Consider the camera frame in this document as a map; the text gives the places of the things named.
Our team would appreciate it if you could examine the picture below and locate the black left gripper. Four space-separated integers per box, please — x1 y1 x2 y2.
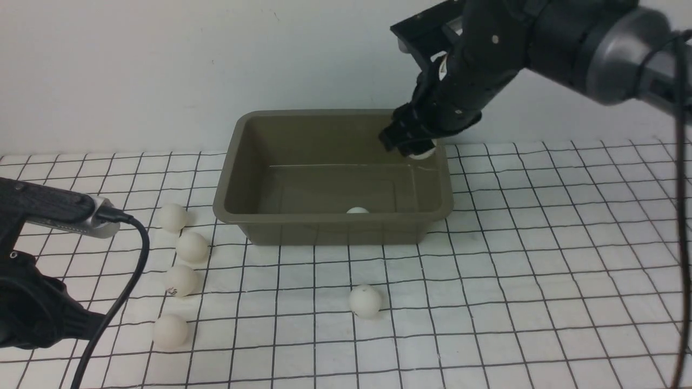
1 251 105 349

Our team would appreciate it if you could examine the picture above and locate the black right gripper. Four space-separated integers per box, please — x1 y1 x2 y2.
379 1 536 157

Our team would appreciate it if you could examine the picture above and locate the white ping-pong ball with logo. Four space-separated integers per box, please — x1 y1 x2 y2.
408 139 437 160

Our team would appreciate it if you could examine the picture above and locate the white ping-pong ball with mark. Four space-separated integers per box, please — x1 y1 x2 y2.
164 264 199 298

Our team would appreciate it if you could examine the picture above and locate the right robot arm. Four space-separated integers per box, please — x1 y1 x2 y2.
379 1 690 157

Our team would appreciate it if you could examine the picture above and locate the olive plastic bin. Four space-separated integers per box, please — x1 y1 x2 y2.
213 109 454 246

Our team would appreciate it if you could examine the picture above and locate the white grid tablecloth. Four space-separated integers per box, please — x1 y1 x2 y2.
2 140 682 388

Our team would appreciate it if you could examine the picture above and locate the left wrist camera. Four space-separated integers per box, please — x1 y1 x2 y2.
1 178 128 239

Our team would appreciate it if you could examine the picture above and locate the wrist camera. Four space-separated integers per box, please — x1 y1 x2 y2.
1 178 128 239
390 1 466 71

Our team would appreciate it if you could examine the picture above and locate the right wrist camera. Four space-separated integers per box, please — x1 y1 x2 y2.
390 1 466 71

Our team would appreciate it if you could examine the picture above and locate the black camera cable left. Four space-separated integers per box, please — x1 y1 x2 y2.
70 208 150 389

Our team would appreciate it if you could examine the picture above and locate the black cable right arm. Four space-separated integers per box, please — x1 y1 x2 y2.
641 30 692 389

